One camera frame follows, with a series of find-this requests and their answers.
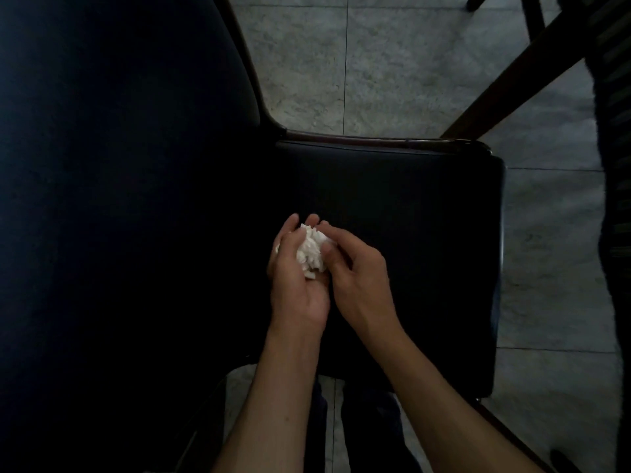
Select black cushioned wooden chair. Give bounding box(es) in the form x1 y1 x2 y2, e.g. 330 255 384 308
0 0 555 473

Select white tissue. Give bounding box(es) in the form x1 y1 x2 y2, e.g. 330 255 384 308
275 223 338 280

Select person's right hand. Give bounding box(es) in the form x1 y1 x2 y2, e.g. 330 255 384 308
316 221 406 348

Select person's left hand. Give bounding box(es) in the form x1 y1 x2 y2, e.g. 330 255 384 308
267 213 332 338

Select brown wooden furniture frame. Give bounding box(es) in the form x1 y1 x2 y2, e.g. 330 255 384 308
441 0 599 140

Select person's right forearm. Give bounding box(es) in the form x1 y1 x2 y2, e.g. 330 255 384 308
367 332 544 473

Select person's left forearm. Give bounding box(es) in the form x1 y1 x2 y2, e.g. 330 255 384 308
212 328 322 473

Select person's dark trousers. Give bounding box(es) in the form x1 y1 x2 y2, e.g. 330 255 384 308
303 375 426 473

